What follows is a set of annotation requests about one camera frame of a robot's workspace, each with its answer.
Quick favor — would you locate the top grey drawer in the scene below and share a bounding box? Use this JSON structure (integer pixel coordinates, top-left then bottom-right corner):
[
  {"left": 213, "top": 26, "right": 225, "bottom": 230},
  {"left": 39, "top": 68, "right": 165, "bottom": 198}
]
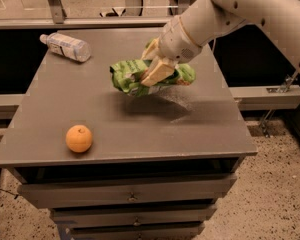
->
[{"left": 18, "top": 173, "right": 236, "bottom": 208}]

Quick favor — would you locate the clear plastic water bottle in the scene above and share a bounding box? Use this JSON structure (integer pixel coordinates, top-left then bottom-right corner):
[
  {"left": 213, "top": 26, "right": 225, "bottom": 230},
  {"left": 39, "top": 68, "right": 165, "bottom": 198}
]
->
[{"left": 40, "top": 32, "right": 91, "bottom": 63}]

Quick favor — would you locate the orange fruit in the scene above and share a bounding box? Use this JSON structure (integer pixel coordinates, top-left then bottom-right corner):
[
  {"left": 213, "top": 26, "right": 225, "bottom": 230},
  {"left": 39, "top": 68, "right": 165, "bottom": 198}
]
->
[{"left": 66, "top": 125, "right": 93, "bottom": 153}]

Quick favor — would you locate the grey drawer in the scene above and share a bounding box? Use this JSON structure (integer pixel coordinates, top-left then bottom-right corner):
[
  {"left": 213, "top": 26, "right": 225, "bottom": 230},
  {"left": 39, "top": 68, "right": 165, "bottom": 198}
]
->
[
  {"left": 18, "top": 173, "right": 236, "bottom": 208},
  {"left": 71, "top": 222, "right": 204, "bottom": 240},
  {"left": 52, "top": 203, "right": 216, "bottom": 228}
]

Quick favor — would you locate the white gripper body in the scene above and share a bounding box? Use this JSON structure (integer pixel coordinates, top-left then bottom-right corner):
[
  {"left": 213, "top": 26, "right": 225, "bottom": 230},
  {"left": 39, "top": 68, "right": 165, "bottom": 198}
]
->
[{"left": 159, "top": 16, "right": 202, "bottom": 63}]

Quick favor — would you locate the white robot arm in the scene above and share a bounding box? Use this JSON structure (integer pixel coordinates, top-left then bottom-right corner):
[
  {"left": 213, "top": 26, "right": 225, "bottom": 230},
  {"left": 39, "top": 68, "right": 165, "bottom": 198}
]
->
[{"left": 141, "top": 0, "right": 300, "bottom": 87}]

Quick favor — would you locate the middle grey drawer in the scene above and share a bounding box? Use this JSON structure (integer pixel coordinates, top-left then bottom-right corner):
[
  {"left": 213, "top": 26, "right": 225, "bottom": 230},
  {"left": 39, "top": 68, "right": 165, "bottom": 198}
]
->
[{"left": 52, "top": 203, "right": 216, "bottom": 228}]

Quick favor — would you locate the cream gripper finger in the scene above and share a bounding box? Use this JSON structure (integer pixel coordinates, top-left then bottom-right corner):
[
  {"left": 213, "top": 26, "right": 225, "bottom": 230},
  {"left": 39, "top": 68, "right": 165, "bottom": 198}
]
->
[
  {"left": 141, "top": 56, "right": 177, "bottom": 87},
  {"left": 141, "top": 38, "right": 159, "bottom": 60}
]

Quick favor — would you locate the green rice chip bag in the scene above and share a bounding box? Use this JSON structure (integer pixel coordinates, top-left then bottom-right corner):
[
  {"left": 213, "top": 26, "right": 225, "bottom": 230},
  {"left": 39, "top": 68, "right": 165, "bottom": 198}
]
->
[{"left": 110, "top": 58, "right": 196, "bottom": 97}]

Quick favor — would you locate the grey drawer cabinet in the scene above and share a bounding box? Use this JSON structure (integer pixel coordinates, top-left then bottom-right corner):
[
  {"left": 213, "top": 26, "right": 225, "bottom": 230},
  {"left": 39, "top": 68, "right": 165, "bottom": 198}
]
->
[{"left": 0, "top": 26, "right": 259, "bottom": 240}]

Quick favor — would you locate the grey metal railing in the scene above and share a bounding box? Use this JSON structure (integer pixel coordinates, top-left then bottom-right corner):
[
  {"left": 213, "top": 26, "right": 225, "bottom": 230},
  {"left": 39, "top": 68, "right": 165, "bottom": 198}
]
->
[{"left": 0, "top": 0, "right": 300, "bottom": 30}]

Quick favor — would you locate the bottom grey drawer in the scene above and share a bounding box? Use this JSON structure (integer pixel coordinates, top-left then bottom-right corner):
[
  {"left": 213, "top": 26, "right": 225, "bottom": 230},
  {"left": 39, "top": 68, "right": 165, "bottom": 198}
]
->
[{"left": 71, "top": 222, "right": 204, "bottom": 240}]

